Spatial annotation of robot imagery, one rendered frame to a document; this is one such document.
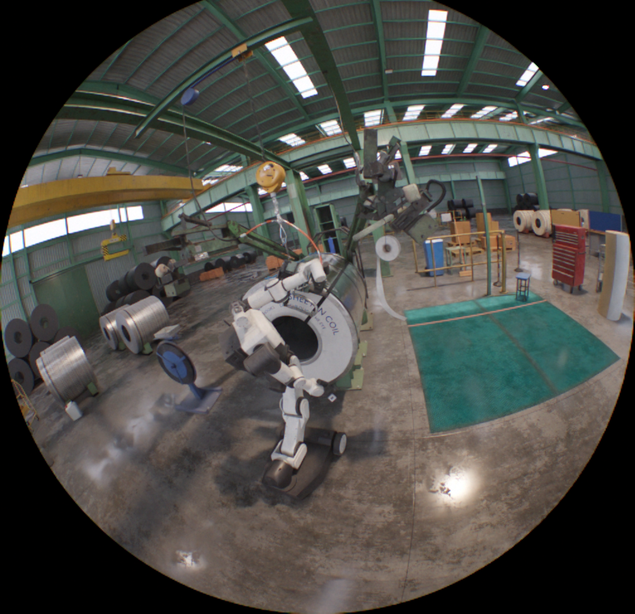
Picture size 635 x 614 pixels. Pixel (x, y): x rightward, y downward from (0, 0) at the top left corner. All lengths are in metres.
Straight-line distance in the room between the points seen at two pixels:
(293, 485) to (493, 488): 1.39
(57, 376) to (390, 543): 5.70
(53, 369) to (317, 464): 5.27
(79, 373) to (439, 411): 6.12
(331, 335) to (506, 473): 1.85
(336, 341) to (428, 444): 1.18
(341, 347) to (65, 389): 5.50
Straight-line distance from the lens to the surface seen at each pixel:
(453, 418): 2.10
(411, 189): 1.41
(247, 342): 1.09
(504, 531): 1.81
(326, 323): 1.78
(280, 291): 1.21
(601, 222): 9.19
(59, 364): 5.69
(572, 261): 5.06
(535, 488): 1.98
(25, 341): 11.96
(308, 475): 1.69
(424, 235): 1.42
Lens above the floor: 1.64
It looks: 17 degrees down
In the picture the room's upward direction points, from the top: 14 degrees counter-clockwise
